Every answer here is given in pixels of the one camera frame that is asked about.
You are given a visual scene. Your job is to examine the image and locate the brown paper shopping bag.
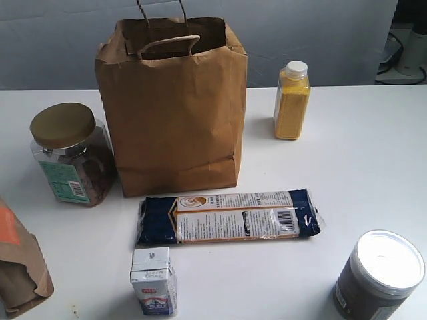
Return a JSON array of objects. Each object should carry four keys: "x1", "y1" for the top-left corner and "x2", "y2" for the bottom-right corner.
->
[{"x1": 95, "y1": 16, "x2": 248, "y2": 197}]

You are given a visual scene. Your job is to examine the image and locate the dark blue noodle packet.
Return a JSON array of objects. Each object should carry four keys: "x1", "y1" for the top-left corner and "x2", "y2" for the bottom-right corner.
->
[{"x1": 136, "y1": 189, "x2": 321, "y2": 246}]

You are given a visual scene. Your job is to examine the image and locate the yellow bottle white cap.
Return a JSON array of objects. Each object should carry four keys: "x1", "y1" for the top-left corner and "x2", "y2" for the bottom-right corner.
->
[{"x1": 274, "y1": 61, "x2": 310, "y2": 140}]

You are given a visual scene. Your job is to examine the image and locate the small white milk carton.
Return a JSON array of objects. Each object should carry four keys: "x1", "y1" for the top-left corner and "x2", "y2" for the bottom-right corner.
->
[{"x1": 130, "y1": 247, "x2": 177, "y2": 316}]

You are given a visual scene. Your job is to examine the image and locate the clear jar gold lid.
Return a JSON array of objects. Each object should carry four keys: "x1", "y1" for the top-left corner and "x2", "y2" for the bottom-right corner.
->
[{"x1": 30, "y1": 103, "x2": 117, "y2": 207}]

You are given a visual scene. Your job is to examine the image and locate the grey can silver lid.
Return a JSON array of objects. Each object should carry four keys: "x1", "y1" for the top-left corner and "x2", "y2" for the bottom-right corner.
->
[{"x1": 332, "y1": 229, "x2": 426, "y2": 320}]

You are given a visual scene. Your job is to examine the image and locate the white device in background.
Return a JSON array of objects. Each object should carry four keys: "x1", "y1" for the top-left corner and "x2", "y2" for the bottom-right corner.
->
[{"x1": 396, "y1": 23, "x2": 426, "y2": 77}]

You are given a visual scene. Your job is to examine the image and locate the brown kraft pouch orange label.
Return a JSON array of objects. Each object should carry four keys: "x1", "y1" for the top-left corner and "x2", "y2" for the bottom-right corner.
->
[{"x1": 1, "y1": 201, "x2": 54, "y2": 319}]

